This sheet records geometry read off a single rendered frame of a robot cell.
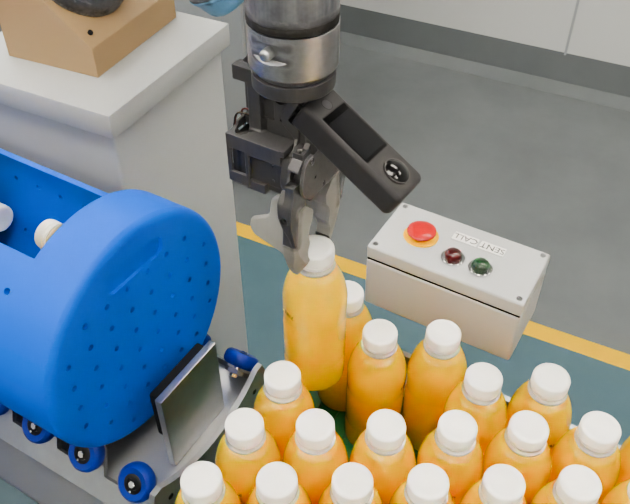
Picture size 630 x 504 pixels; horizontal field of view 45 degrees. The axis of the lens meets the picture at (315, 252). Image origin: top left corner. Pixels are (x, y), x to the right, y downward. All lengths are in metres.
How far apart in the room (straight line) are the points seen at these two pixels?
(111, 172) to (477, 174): 1.95
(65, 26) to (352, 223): 1.65
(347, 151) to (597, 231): 2.21
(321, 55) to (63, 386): 0.41
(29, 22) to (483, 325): 0.78
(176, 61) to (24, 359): 0.59
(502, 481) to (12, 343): 0.48
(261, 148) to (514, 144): 2.52
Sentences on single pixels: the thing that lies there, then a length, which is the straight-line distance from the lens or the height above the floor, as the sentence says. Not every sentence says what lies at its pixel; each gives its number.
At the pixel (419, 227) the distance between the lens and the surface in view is 0.94.
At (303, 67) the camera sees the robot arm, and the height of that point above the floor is 1.43.
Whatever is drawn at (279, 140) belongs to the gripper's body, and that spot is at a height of 1.35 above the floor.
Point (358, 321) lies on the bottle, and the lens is 0.89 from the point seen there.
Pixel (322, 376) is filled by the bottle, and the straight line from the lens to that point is 0.85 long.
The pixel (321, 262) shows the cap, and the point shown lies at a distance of 0.74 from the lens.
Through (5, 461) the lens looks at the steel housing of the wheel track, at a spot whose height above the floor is 0.87.
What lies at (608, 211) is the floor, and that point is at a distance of 2.90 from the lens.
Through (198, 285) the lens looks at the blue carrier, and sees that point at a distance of 0.91.
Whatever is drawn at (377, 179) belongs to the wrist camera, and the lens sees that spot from 0.63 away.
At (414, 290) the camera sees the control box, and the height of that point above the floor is 1.06.
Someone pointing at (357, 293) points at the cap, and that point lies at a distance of 0.88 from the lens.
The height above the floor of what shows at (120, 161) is 1.06.
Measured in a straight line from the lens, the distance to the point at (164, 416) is 0.86.
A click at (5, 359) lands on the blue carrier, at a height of 1.14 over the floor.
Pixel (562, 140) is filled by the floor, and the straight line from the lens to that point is 3.21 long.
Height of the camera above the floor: 1.72
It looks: 43 degrees down
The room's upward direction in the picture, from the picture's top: straight up
